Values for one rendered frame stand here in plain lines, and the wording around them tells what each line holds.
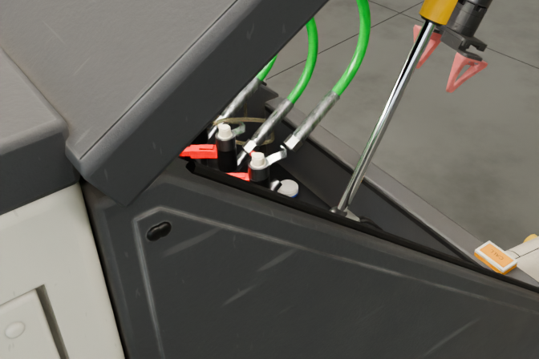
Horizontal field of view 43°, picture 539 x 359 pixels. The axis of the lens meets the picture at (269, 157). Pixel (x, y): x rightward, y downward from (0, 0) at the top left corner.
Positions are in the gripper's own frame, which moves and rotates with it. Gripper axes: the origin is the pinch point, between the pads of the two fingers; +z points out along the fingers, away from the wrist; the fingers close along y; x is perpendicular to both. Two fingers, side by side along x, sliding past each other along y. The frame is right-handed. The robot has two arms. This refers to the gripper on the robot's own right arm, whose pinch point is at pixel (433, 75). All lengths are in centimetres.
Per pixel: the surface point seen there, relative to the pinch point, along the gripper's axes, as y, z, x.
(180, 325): 59, 0, -77
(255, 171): 21, 12, -46
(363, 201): 13.9, 19.4, -16.7
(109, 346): 59, 1, -81
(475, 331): 54, 8, -39
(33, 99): 57, -12, -87
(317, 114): 18.9, 3.2, -38.6
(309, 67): 10.1, 0.0, -35.9
